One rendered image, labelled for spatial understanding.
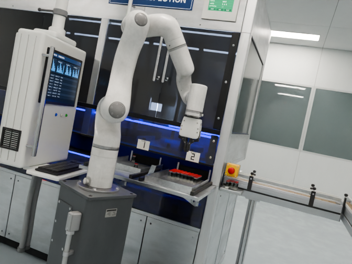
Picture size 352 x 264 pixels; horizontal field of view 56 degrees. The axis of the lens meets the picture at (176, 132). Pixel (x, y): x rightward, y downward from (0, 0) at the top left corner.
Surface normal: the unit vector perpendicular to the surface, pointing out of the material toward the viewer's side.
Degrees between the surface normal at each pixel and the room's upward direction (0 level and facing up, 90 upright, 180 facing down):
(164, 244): 90
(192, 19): 90
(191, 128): 92
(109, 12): 90
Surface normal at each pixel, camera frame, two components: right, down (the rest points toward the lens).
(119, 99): 0.39, -0.33
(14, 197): -0.33, -0.01
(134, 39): 0.09, 0.67
